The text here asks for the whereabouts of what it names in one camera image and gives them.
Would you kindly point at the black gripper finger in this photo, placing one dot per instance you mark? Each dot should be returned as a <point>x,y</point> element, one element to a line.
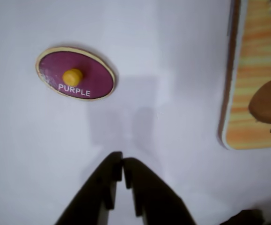
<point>154,197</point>
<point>97,192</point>

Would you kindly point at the purple oval piece yellow pin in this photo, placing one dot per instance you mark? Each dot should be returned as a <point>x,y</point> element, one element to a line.
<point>90,68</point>

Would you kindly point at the black blurred object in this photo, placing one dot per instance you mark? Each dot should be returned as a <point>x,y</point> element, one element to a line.
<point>250,218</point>

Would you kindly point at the wooden shape puzzle board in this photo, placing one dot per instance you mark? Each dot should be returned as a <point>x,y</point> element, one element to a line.
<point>247,70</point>

